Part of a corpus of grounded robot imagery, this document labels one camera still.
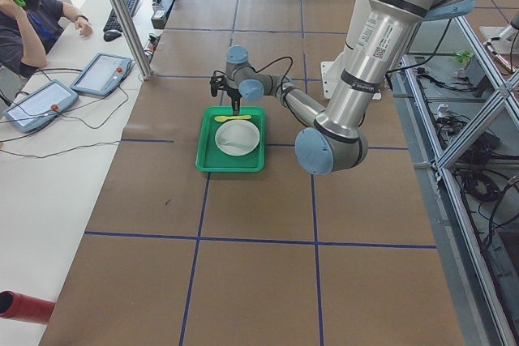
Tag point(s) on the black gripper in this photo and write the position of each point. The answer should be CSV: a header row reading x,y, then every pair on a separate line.
x,y
233,95

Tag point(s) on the yellow plastic spoon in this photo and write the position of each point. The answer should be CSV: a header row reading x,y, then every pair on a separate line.
x,y
223,118

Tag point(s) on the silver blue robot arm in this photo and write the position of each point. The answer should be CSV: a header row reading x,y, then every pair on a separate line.
x,y
378,33

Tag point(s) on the white round plate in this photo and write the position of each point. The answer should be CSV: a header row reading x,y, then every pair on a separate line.
x,y
237,138

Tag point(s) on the green plastic tray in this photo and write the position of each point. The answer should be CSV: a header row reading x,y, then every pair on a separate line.
x,y
211,159

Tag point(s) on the far teach pendant tablet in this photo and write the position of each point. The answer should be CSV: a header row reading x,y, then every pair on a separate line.
x,y
102,75

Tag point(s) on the teach pendant tablet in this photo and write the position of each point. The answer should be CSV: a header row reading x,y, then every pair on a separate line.
x,y
102,75
40,107

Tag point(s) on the black computer mouse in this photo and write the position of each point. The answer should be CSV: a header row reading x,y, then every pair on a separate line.
x,y
111,35

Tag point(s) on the brown paper table cover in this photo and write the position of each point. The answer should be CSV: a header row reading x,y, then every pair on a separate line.
x,y
174,256

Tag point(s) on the near teach pendant tablet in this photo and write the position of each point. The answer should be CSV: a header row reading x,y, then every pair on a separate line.
x,y
40,107

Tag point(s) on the seated person dark shirt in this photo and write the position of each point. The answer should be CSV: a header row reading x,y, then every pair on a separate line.
x,y
28,34

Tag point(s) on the green handheld object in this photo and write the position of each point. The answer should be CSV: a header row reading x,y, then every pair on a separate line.
x,y
20,3

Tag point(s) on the red cylinder tube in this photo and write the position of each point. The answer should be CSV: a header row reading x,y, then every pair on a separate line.
x,y
24,308

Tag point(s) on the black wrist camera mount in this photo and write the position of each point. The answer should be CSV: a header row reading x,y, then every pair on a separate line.
x,y
218,82

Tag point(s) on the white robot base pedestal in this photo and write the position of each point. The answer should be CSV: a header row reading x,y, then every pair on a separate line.
x,y
331,71

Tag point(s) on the aluminium frame post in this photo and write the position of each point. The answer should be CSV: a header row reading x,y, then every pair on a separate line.
x,y
132,38

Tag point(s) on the aluminium frame rail structure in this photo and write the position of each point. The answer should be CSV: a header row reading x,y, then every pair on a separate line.
x,y
460,86

